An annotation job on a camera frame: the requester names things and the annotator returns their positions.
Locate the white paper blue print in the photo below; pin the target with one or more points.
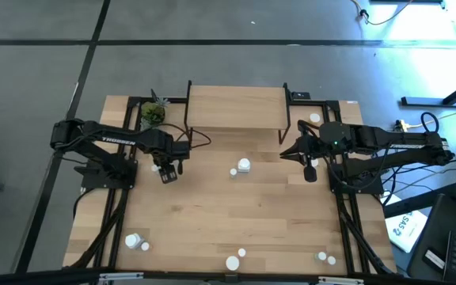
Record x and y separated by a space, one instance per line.
406 231

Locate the black desk leg bar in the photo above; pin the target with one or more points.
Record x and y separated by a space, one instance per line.
410 204

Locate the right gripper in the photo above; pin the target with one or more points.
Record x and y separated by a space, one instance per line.
313 142

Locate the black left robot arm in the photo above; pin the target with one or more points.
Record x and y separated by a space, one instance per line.
93 132

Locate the yellow power plug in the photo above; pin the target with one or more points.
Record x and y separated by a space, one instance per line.
402 126

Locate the small black device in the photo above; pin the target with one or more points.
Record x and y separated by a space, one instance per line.
301 95

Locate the black laptop with keyboard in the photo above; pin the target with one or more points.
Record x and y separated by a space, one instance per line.
438 225

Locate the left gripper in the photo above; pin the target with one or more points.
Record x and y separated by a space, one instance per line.
178 150

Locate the black front crossbar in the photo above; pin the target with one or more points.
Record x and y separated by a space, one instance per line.
180 276

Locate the silver metal bracket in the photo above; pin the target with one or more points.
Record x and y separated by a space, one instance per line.
121 276

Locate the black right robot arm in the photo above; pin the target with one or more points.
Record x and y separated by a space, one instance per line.
402 144

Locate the aluminium frame rail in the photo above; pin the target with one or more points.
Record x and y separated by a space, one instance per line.
340 281

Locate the white bottle blue label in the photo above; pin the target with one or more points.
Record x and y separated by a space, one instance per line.
244 164

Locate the black aluminium table frame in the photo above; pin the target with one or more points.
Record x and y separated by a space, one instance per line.
135 101

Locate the small white sticker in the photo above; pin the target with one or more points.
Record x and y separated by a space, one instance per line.
352 102

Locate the potted succulent plant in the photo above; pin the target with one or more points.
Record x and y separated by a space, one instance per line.
153 112

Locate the wooden shelf black legs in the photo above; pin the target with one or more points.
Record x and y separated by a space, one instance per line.
236 107

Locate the black stand base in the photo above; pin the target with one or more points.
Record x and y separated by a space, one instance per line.
430 101

